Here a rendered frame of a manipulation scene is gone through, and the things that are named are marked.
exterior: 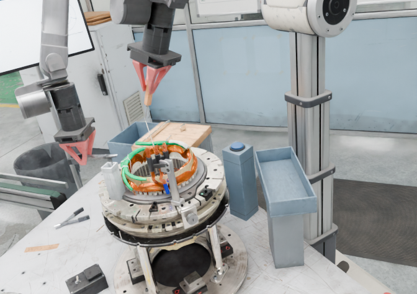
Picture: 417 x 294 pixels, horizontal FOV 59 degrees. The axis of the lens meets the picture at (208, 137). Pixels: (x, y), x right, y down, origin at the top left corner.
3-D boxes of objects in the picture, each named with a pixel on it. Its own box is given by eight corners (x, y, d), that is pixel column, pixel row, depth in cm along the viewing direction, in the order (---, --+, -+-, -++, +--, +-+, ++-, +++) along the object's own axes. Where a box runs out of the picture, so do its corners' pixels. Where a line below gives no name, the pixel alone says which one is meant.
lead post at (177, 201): (180, 207, 81) (171, 161, 76) (171, 204, 83) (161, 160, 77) (185, 202, 83) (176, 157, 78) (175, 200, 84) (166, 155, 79)
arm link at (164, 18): (183, -1, 73) (167, -9, 76) (152, -4, 69) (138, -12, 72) (177, 33, 76) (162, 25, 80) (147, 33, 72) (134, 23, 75)
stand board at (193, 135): (132, 152, 120) (130, 146, 119) (162, 127, 135) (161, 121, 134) (186, 159, 111) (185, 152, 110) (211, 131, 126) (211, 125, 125)
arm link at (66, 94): (75, 80, 83) (70, 75, 88) (43, 89, 80) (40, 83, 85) (83, 108, 86) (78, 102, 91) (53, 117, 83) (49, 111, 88)
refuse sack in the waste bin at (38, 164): (18, 211, 248) (-2, 167, 232) (59, 180, 279) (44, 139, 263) (62, 221, 232) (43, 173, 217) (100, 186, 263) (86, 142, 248)
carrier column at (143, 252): (148, 298, 97) (130, 237, 88) (152, 290, 99) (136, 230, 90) (156, 300, 96) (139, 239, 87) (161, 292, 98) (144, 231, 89)
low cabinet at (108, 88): (159, 136, 377) (133, 14, 324) (129, 163, 332) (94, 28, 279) (82, 130, 417) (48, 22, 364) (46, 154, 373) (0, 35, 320)
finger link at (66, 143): (67, 170, 91) (54, 136, 86) (78, 156, 97) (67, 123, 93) (93, 169, 90) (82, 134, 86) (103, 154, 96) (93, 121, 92)
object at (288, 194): (316, 286, 96) (316, 196, 83) (275, 291, 96) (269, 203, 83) (294, 224, 118) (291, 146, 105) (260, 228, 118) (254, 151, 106)
